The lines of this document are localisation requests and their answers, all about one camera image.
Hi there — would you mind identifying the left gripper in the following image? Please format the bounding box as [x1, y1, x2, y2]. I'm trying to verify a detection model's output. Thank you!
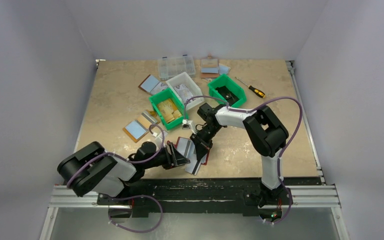
[143, 142, 189, 170]

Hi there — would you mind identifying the red card holder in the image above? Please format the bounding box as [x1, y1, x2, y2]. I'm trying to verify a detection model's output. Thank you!
[175, 136, 197, 164]

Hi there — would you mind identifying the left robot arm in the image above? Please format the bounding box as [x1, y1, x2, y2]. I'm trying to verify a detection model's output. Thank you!
[57, 141, 190, 205]

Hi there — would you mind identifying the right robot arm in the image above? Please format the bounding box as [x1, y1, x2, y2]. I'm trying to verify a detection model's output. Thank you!
[190, 103, 289, 204]

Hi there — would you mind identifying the tan open card holder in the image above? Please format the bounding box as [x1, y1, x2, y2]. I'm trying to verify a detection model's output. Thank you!
[122, 110, 160, 143]

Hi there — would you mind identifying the silver VIP card stack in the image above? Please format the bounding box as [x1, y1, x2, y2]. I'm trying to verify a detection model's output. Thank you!
[173, 83, 196, 104]

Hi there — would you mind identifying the green bin with gold cards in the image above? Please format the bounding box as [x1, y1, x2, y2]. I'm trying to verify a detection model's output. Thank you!
[149, 88, 188, 130]

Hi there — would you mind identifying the black VIP card stack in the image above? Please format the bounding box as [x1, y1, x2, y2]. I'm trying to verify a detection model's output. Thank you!
[216, 86, 239, 107]

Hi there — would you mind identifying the green bin with black cards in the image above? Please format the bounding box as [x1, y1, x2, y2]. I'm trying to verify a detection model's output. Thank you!
[207, 74, 247, 108]

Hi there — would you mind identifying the brown open card holder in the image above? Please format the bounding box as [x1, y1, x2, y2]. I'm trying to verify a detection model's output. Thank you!
[138, 74, 168, 96]

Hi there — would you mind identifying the white plastic bin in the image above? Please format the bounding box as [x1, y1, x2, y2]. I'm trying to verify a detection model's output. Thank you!
[165, 72, 203, 104]

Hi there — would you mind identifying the yellow black screwdriver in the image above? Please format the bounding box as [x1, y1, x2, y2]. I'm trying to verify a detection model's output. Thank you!
[235, 76, 266, 99]

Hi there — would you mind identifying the clear compartment organizer box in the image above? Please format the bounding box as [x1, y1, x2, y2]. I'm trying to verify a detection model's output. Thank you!
[157, 54, 196, 81]

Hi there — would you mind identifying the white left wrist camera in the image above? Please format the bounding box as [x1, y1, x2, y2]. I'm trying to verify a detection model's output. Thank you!
[152, 130, 168, 149]

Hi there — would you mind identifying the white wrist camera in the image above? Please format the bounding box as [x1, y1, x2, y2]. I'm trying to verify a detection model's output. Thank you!
[181, 119, 196, 133]
[152, 130, 168, 149]

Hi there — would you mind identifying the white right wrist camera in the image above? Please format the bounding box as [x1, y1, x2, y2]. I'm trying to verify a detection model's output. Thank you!
[181, 119, 196, 133]

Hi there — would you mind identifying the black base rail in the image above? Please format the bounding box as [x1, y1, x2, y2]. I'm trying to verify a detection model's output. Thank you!
[62, 177, 322, 218]

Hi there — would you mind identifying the aluminium frame rail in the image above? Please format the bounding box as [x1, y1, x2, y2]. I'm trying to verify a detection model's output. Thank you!
[48, 185, 130, 209]

